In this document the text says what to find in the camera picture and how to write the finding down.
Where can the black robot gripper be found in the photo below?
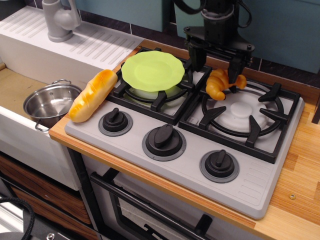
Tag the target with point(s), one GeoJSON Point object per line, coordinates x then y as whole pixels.
{"type": "Point", "coordinates": [222, 42]}

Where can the orange toy croissant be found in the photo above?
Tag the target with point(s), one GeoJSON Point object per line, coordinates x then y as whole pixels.
{"type": "Point", "coordinates": [218, 81]}

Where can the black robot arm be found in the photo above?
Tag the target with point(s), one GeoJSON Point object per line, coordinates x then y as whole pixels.
{"type": "Point", "coordinates": [229, 13]}

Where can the light green plastic plate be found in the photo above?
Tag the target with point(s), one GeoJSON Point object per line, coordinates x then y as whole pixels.
{"type": "Point", "coordinates": [152, 71]}

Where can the yellow toy bread loaf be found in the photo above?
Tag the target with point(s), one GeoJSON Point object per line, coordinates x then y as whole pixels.
{"type": "Point", "coordinates": [95, 92]}

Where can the small stainless steel pot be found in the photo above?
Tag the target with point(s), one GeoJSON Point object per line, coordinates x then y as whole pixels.
{"type": "Point", "coordinates": [47, 105]}

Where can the white toy sink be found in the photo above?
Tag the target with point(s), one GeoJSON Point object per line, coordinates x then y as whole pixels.
{"type": "Point", "coordinates": [29, 60]}

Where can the white right burner cap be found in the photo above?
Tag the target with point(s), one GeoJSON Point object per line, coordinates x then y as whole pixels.
{"type": "Point", "coordinates": [239, 107]}

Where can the black left burner grate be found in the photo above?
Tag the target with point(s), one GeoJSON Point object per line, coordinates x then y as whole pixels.
{"type": "Point", "coordinates": [165, 106]}

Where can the black burner grate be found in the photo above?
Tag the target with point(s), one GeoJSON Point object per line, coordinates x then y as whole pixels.
{"type": "Point", "coordinates": [165, 106]}
{"type": "Point", "coordinates": [265, 144]}

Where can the black right burner grate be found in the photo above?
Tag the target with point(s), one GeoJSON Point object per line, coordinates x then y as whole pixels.
{"type": "Point", "coordinates": [265, 144]}

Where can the black middle stove knob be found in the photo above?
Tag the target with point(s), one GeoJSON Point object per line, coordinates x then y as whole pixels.
{"type": "Point", "coordinates": [164, 143]}

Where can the black stove knob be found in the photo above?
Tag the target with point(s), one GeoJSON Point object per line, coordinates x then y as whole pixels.
{"type": "Point", "coordinates": [115, 123]}
{"type": "Point", "coordinates": [164, 143]}
{"type": "Point", "coordinates": [219, 166]}

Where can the black right stove knob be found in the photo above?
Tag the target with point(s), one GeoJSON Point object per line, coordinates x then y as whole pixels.
{"type": "Point", "coordinates": [219, 166]}

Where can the black left stove knob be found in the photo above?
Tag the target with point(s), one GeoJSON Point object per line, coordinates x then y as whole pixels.
{"type": "Point", "coordinates": [115, 123]}

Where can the grey toy stove top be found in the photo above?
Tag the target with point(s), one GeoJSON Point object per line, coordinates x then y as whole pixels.
{"type": "Point", "coordinates": [231, 151]}

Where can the grey toy faucet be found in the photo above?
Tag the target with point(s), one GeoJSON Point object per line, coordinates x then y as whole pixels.
{"type": "Point", "coordinates": [60, 22]}

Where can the wood grain drawer front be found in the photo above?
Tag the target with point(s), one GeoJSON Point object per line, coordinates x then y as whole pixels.
{"type": "Point", "coordinates": [54, 202]}

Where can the black oven door handle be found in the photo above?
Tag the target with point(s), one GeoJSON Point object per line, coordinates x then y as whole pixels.
{"type": "Point", "coordinates": [196, 234]}

